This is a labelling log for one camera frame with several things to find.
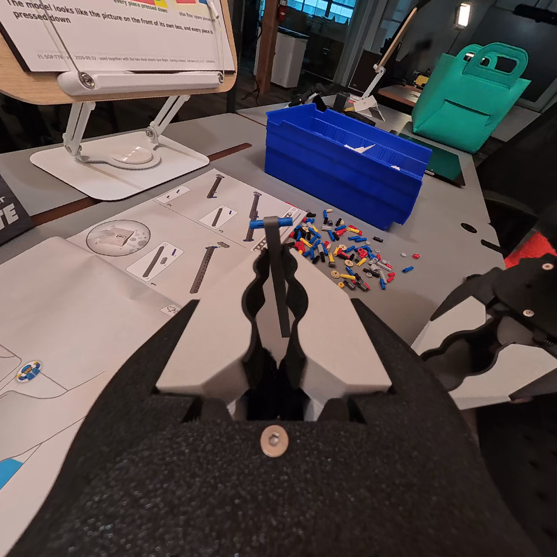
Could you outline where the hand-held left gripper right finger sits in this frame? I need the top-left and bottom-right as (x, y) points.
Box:
(283, 246), (393, 422)

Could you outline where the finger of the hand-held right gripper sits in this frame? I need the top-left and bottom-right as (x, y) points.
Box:
(411, 298), (497, 361)
(447, 343), (557, 410)

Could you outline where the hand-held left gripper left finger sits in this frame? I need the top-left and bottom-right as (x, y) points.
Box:
(155, 250), (270, 420)

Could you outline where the pile of small lego pieces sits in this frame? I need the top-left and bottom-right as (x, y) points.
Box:
(288, 208), (422, 291)

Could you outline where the long grey lego beam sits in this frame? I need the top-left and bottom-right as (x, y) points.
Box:
(261, 216), (291, 338)

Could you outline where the lego instruction booklet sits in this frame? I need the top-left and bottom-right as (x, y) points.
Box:
(0, 169), (307, 492)

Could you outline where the lego set box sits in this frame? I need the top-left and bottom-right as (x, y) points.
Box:
(0, 174), (35, 246)

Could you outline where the red textured pad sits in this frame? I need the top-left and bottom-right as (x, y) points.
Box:
(505, 231), (557, 270)

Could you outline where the blue plastic bin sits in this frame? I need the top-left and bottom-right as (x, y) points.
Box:
(265, 104), (432, 230)

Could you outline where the black tablet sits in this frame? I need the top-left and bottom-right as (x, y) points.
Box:
(389, 128), (466, 187)

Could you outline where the teal felt bag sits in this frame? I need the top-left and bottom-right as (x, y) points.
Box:
(411, 42), (532, 154)

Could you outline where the white cabinet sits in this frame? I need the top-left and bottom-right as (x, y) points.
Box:
(271, 31), (307, 88)

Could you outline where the black metal pole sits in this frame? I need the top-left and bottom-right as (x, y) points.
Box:
(228, 0), (245, 113)

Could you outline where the printed instruction sheet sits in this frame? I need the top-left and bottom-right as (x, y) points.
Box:
(0, 0), (236, 72)

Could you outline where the wooden post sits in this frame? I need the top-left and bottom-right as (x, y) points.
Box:
(256, 0), (279, 94)

